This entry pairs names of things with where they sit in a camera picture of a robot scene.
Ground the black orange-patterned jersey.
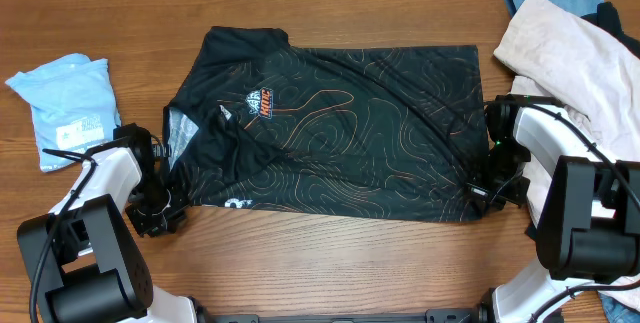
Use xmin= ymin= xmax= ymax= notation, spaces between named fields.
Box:
xmin=163 ymin=27 xmax=489 ymax=222

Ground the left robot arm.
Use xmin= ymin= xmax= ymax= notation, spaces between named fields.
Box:
xmin=17 ymin=124 xmax=213 ymax=323

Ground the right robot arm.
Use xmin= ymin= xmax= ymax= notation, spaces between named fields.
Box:
xmin=448 ymin=95 xmax=639 ymax=322

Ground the folded light blue t-shirt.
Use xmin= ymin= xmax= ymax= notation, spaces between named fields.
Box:
xmin=6 ymin=53 xmax=122 ymax=172

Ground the cream white shirt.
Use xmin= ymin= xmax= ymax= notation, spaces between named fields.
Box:
xmin=492 ymin=0 xmax=640 ymax=314

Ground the dark navy garment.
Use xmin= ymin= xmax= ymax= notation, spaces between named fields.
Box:
xmin=583 ymin=2 xmax=640 ymax=57

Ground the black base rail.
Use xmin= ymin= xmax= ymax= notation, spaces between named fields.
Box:
xmin=198 ymin=308 xmax=478 ymax=323

